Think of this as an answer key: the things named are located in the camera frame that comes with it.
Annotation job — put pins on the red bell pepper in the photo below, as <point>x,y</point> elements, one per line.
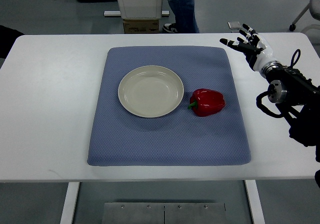
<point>206,102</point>

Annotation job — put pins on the white table leg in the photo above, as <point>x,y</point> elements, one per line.
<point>254,202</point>
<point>70,203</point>

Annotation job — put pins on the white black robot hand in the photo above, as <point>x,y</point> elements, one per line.
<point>255,48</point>

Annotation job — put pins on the blue quilted mat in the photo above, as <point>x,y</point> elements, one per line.
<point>180,138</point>

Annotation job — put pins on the cream round plate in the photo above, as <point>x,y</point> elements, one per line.
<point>150,91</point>

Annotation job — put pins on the grey floor plate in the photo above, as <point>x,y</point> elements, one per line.
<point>234,25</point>

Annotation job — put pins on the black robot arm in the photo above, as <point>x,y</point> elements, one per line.
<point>293,97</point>

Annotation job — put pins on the white left table leg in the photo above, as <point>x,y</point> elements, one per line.
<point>70,203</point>

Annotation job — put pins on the white machine stand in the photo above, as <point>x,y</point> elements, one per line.
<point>138,10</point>

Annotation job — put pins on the cardboard box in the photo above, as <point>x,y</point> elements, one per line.
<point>141,26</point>

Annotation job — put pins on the person in jeans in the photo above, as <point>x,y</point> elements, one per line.
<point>185,19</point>

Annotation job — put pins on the white right table leg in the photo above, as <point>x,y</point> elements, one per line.
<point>254,202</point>

